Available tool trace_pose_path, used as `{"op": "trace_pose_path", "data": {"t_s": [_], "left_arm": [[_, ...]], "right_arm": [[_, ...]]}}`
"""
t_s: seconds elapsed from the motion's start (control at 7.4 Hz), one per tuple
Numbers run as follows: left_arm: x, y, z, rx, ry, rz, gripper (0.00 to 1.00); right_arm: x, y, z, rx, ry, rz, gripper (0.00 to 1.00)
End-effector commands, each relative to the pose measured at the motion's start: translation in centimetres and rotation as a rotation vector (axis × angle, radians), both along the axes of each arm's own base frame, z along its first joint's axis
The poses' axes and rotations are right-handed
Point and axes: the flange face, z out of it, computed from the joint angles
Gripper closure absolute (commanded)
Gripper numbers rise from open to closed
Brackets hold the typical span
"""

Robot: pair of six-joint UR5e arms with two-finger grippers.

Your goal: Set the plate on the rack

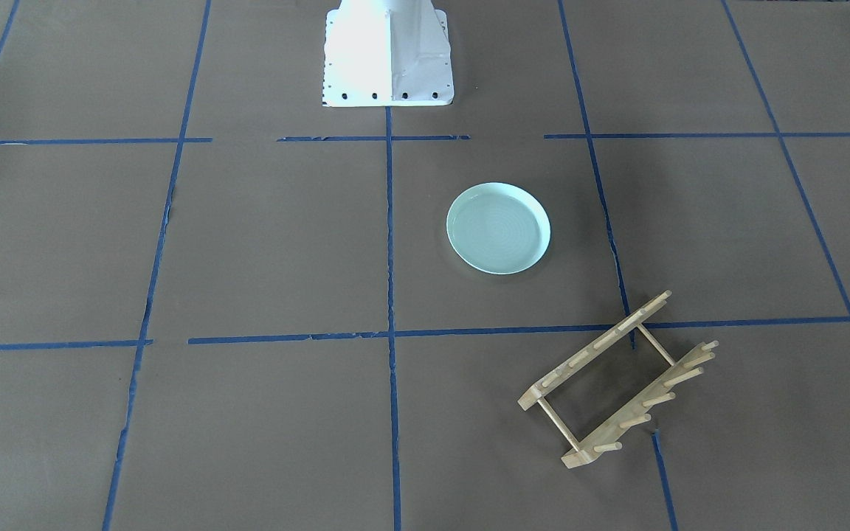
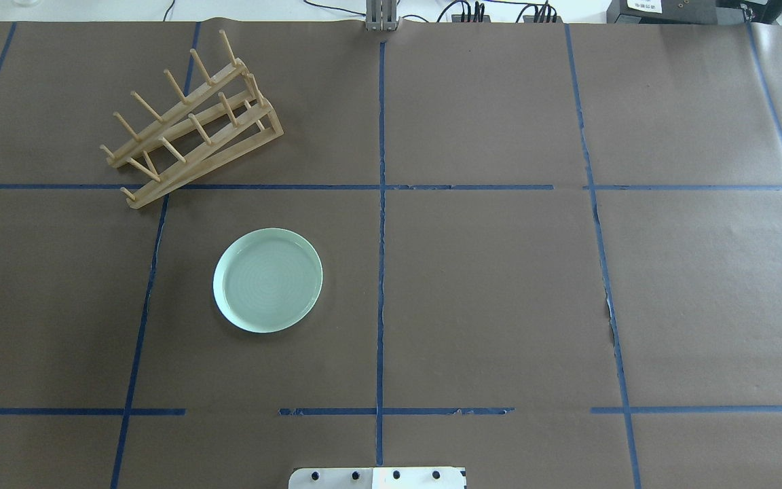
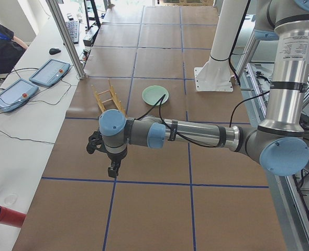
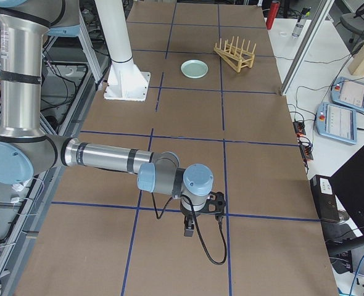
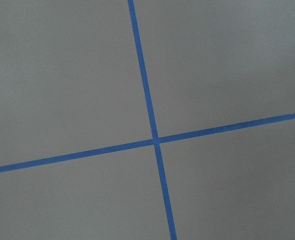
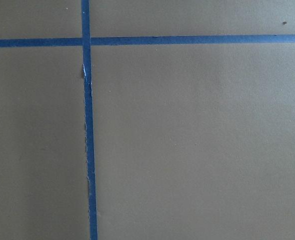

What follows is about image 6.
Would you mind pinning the crossing blue tape strip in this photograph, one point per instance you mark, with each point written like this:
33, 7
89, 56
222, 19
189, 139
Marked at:
147, 40

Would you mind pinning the long blue tape strip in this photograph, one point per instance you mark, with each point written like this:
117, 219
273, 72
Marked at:
89, 121

